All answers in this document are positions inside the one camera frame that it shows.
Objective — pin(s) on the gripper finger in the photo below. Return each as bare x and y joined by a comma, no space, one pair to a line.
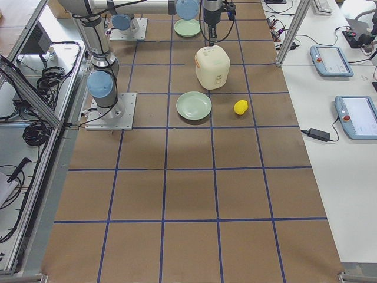
210,36
214,35

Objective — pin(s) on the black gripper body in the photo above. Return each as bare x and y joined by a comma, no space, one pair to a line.
211,16

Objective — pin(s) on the cream rice cooker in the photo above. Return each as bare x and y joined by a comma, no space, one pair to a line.
212,67

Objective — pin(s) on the green plate near arm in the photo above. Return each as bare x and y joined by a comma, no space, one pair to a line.
193,105
187,28

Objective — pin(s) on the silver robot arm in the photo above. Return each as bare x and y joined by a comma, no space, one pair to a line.
126,23
87,16

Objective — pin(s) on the yellow toy pepper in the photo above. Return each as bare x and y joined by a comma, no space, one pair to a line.
240,107

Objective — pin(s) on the white keyboard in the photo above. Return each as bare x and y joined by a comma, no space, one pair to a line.
321,7

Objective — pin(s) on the far teach pendant tablet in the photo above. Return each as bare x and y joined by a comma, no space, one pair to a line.
330,62

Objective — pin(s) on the teach pendant tablet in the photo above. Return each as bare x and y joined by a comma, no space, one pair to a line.
330,62
357,115

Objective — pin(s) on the black power adapter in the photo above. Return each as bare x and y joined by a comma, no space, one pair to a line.
319,135

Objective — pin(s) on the near teach pendant tablet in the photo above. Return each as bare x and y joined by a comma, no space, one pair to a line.
357,115

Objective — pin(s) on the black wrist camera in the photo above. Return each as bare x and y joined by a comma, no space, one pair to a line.
230,9

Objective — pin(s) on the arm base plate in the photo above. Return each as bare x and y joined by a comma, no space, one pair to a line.
120,117
116,35

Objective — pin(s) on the aluminium frame post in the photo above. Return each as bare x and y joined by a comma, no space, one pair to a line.
295,24

